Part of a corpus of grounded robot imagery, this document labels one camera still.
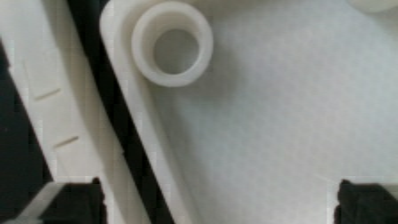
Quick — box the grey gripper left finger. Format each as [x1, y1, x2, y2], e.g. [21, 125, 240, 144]
[5, 178, 109, 224]

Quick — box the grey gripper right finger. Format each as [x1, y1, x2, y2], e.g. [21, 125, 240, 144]
[334, 179, 398, 224]

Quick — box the white desk top tray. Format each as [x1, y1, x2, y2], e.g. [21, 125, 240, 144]
[100, 0, 398, 224]

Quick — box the white front fence bar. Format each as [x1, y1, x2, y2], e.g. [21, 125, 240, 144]
[0, 0, 153, 224]

